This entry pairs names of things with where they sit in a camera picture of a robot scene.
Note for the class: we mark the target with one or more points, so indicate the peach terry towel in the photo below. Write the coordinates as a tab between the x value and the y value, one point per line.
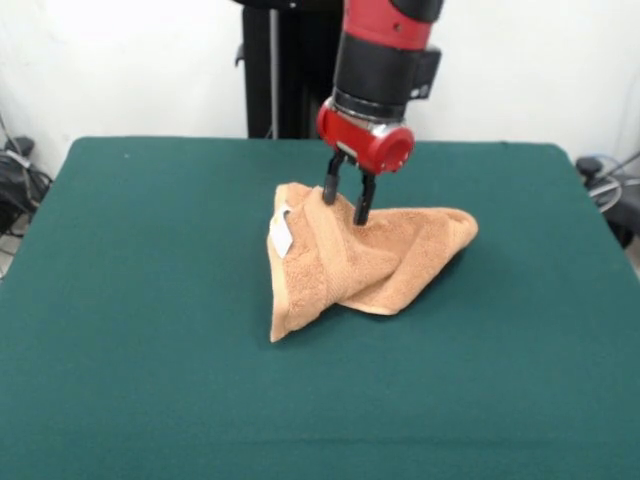
410	260

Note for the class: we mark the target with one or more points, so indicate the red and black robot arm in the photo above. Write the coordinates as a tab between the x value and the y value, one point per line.
385	55

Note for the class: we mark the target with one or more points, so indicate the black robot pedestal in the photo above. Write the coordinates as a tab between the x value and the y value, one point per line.
285	75

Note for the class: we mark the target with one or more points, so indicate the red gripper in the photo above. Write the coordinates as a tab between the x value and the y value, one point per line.
360	142

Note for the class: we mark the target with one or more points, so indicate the dark green table cloth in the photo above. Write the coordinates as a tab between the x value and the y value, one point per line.
150	300

